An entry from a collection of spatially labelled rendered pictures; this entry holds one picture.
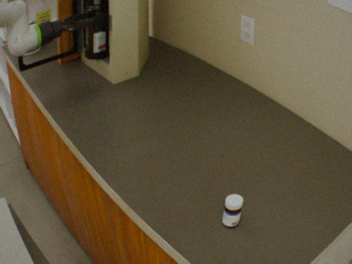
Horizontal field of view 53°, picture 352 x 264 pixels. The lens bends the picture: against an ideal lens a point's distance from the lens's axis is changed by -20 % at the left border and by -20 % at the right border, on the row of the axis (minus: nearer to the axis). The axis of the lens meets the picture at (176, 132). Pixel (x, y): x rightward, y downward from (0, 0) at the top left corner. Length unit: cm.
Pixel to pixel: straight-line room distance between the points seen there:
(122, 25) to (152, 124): 40
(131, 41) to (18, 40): 47
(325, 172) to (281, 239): 32
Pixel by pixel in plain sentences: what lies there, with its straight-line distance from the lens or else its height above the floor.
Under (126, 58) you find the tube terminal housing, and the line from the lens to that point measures 158.
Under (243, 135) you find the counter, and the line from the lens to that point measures 131.
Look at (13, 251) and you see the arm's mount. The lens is 88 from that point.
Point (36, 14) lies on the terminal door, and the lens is 170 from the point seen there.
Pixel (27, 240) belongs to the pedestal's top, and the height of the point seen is 94.
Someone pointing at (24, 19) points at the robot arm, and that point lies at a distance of 148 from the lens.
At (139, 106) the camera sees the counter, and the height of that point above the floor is 94.
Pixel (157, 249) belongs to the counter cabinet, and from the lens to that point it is 111.
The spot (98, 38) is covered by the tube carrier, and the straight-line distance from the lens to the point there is 160.
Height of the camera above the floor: 166
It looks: 34 degrees down
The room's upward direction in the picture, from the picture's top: straight up
